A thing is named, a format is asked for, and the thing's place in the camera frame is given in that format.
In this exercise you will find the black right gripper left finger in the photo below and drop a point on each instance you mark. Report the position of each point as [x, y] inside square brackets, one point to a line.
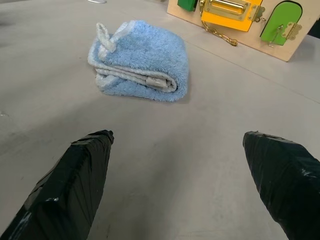
[62, 185]

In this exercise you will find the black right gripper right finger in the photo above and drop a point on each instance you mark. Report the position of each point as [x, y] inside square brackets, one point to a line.
[285, 180]

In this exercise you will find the folded light blue towel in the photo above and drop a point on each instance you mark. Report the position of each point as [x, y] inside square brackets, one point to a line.
[140, 60]

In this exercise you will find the wooden latch busy board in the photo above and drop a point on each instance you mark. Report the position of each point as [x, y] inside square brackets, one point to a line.
[252, 22]

